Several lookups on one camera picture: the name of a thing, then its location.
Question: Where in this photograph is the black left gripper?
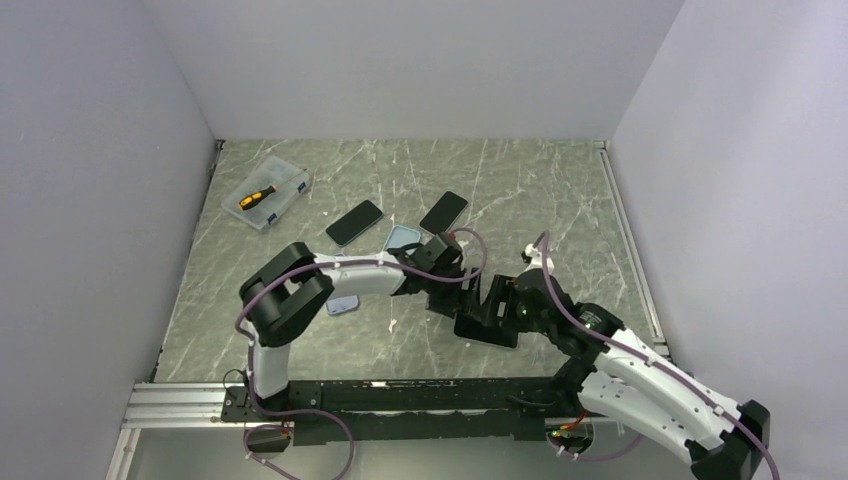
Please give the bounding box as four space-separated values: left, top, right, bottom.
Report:
424 265 481 322

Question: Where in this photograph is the silver black phone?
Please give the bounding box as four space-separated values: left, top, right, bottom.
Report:
453 313 519 349

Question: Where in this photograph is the light blue phone case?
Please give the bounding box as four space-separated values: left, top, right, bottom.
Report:
383 225 422 251

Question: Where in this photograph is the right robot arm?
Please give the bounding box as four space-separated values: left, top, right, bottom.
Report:
482 269 780 479

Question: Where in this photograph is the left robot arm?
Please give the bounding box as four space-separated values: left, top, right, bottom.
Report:
234 233 482 420

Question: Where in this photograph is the clear plastic organizer box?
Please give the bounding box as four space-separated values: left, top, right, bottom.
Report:
221 155 311 232

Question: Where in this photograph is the yellow black screwdriver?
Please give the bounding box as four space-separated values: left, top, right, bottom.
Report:
238 185 277 211

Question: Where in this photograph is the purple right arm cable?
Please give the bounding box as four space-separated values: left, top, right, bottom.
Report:
533 230 783 480

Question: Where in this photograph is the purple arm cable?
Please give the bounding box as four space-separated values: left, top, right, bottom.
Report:
533 230 783 480
235 227 488 480

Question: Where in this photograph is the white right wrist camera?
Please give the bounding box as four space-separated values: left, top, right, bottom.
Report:
521 243 543 271

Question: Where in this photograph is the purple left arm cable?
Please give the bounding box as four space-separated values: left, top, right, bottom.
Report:
235 227 488 480

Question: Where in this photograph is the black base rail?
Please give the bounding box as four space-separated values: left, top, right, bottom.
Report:
220 377 583 446

